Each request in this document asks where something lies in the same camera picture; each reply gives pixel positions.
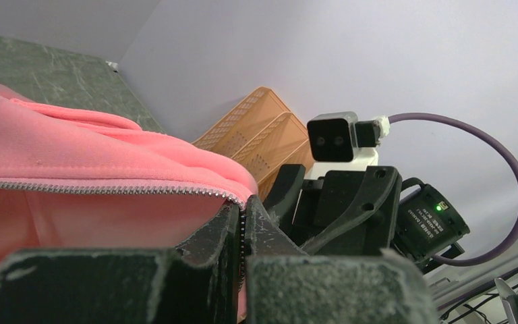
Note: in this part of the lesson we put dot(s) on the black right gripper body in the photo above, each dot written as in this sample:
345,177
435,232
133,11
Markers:
427,225

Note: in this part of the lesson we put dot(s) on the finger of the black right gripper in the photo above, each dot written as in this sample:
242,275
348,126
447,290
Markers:
283,195
348,213

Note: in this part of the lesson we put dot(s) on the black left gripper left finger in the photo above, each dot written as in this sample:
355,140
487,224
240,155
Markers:
193,282

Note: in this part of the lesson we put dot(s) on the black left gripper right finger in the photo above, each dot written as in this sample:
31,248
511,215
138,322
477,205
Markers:
285,285

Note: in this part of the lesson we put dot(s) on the pink zip-up jacket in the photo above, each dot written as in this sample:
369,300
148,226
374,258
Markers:
73,178

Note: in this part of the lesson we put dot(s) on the orange plastic desk organizer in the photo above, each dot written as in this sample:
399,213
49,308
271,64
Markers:
262,134

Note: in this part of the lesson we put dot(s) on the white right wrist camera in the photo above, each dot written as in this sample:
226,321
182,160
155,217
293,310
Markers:
342,139

